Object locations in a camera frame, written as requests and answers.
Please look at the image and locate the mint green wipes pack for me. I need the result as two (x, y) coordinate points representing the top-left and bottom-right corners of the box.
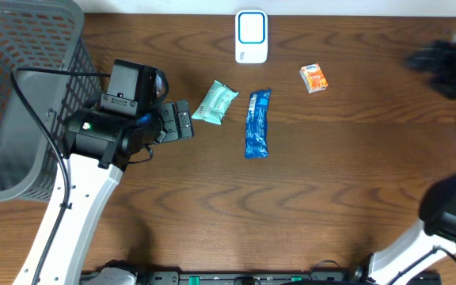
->
(192, 80), (239, 125)

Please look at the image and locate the white barcode scanner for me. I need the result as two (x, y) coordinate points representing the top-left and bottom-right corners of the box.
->
(234, 9), (268, 64)

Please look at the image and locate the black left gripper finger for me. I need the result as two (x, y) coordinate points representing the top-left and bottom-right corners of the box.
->
(160, 102), (179, 143)
(176, 100), (194, 139)

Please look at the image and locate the blue Oreo cookie pack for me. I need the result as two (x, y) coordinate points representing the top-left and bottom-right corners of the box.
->
(245, 89), (272, 159)

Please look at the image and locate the small orange carton box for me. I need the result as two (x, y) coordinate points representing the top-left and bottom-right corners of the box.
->
(299, 63), (329, 93)

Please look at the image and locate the grey plastic basket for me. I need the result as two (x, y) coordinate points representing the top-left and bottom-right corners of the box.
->
(0, 0), (101, 202)

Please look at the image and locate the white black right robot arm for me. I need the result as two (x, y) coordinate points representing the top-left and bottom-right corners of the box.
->
(351, 32), (456, 284)

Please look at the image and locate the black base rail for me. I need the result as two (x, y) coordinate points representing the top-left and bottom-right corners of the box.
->
(79, 259), (443, 285)

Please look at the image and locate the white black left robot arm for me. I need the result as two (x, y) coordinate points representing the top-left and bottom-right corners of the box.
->
(14, 101), (193, 284)

